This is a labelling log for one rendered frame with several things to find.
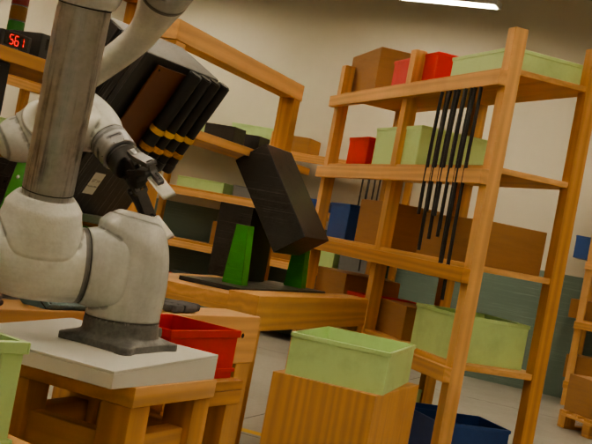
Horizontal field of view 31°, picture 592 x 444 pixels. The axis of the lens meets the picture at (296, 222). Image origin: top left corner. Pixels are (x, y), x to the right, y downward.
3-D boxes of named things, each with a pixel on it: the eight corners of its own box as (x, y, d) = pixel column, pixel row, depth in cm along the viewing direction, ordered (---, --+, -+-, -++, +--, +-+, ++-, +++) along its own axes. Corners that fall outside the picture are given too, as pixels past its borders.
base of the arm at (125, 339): (190, 350, 228) (194, 324, 228) (124, 356, 209) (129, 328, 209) (123, 331, 237) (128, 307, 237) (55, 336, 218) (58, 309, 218)
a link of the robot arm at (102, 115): (124, 153, 252) (74, 165, 245) (93, 114, 260) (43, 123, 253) (132, 117, 245) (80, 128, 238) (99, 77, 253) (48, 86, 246)
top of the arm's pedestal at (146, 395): (214, 397, 229) (218, 379, 229) (132, 409, 200) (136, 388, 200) (92, 364, 243) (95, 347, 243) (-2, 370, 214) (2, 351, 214)
